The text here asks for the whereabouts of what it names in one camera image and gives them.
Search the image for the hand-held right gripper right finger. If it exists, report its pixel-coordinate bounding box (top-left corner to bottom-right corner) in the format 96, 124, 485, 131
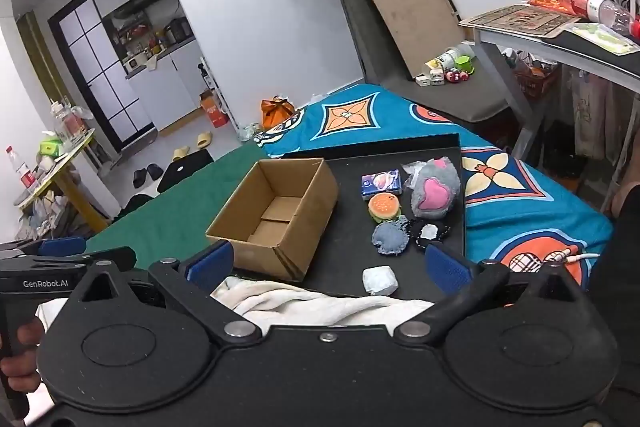
394, 243, 586, 346

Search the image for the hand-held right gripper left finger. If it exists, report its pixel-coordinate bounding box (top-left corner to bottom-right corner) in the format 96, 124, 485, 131
70, 241, 262, 346

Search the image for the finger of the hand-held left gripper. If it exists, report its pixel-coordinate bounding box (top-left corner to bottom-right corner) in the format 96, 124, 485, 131
0, 237, 87, 258
30, 247, 137, 269

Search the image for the black crochet coaster white centre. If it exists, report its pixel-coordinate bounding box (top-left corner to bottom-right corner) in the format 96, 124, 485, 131
409, 219, 452, 253

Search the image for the round denim patch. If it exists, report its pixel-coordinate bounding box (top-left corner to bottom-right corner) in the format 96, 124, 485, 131
371, 219, 411, 258

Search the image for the white wad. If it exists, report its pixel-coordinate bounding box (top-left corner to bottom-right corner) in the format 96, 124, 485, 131
362, 265, 400, 297

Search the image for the grey plush with pink heart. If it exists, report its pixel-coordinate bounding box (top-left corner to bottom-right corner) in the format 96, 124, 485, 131
409, 159, 462, 221

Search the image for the brown cardboard box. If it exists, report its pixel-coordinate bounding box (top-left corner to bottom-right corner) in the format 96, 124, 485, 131
205, 158, 340, 282

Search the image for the black tray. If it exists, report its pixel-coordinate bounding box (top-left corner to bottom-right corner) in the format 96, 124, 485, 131
281, 133, 469, 298

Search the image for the person's left hand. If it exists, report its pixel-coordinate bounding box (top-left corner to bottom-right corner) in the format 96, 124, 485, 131
0, 318, 44, 392

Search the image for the green blanket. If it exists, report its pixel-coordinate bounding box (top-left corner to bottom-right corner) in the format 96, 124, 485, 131
84, 141, 283, 265

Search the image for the yellow side table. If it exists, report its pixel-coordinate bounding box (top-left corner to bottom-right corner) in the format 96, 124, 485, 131
14, 127, 110, 234

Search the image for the burger plush toy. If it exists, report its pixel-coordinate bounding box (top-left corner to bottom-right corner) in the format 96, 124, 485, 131
368, 192, 404, 224

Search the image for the plastic bottle with red label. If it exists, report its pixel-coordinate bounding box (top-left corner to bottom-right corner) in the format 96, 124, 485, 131
5, 145, 39, 190

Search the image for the pair of black slippers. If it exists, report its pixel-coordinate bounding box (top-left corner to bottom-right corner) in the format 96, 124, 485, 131
132, 163, 165, 188

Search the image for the black chair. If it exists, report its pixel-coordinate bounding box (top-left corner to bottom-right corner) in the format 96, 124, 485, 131
156, 150, 215, 194

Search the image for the clear bag of white stuffing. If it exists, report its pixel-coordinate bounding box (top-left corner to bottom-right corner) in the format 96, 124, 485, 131
401, 161, 427, 188

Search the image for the blue tissue pack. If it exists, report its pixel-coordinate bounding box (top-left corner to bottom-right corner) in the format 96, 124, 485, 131
360, 170, 403, 200

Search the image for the white towel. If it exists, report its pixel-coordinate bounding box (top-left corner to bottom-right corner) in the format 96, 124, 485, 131
210, 276, 436, 329

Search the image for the glass jar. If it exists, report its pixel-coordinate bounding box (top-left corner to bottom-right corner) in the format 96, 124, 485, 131
50, 99, 87, 140

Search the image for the orange cardboard box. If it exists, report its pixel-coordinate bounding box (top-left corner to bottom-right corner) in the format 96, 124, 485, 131
199, 90, 230, 129

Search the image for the orange gift bag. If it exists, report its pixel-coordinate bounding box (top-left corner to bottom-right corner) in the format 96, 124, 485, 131
260, 96, 296, 131

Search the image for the grey folded mattress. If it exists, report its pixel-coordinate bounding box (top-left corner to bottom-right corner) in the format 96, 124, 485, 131
339, 0, 512, 124

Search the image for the black framed sliding door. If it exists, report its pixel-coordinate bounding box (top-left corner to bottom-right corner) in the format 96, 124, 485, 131
47, 0, 156, 154

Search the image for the white kitchen cabinet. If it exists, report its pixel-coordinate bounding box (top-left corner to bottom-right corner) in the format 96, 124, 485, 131
82, 0, 207, 131

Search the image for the red basket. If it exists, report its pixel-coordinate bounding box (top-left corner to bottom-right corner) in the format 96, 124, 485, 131
514, 61, 562, 101

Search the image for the white instant noodle cup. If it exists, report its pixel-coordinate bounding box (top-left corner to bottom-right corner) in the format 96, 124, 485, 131
423, 44, 474, 76

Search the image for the hanging tote bag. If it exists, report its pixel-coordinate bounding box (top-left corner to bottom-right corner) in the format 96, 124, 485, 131
569, 69, 622, 158

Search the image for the black desk mat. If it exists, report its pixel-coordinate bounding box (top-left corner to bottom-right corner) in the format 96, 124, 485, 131
544, 24, 640, 58

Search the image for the printed cardboard sheet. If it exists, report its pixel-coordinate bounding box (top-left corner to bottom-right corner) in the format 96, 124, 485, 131
458, 5, 596, 39

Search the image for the large plastic bottle red label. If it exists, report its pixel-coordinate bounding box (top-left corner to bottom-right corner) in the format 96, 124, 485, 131
562, 0, 640, 38

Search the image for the white cable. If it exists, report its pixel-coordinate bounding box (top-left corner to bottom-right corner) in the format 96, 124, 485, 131
552, 251, 602, 264

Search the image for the brown board with black frame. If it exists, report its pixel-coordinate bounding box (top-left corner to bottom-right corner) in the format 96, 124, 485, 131
355, 0, 460, 82

